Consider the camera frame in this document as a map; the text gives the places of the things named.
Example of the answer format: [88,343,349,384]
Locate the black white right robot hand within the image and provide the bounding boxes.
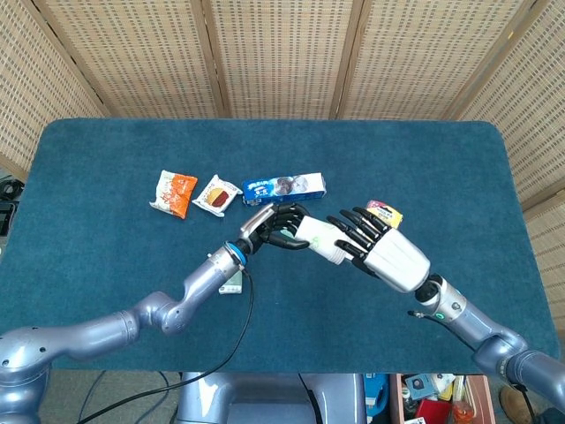
[326,206,432,294]

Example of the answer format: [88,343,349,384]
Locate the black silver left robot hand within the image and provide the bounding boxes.
[237,201,312,257]

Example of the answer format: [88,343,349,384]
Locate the white cup green flower print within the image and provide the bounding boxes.
[295,215,354,261]

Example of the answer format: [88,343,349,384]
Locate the yellow razor blister pack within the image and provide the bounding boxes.
[365,199,404,230]

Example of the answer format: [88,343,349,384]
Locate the blue cookie box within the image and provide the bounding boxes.
[241,172,328,208]

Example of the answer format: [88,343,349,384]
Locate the white cake snack packet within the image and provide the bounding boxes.
[192,174,243,217]

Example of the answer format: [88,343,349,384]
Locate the green white tissue pack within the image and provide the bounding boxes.
[219,271,244,296]

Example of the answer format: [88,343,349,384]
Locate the orange white snack packet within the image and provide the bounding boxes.
[148,170,199,220]

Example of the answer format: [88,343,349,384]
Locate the red crate with items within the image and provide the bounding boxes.
[388,373,495,424]

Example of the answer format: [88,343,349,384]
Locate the blue table cloth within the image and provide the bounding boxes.
[0,117,560,376]

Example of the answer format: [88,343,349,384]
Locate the woven rattan folding screen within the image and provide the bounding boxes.
[0,0,565,337]

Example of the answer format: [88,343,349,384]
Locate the silver robot torso base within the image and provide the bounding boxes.
[176,372,367,424]

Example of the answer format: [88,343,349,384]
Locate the brown shoe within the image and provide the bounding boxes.
[500,388,535,423]

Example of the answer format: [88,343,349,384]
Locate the black equipment pile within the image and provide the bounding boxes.
[0,174,23,235]

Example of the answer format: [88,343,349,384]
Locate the black cable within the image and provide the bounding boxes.
[77,263,256,424]

